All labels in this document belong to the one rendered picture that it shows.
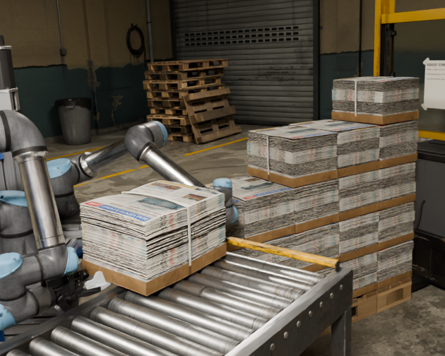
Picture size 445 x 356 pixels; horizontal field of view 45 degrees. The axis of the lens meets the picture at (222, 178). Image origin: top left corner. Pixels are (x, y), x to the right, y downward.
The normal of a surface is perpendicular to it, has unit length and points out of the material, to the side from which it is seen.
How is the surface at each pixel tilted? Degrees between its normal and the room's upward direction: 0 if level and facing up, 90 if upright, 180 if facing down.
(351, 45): 90
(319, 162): 90
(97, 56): 90
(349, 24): 90
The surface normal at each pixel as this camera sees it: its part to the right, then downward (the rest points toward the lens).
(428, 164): -0.85, 0.16
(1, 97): 0.00, 0.24
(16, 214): 0.58, 0.17
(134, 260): -0.60, 0.18
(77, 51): 0.79, 0.11
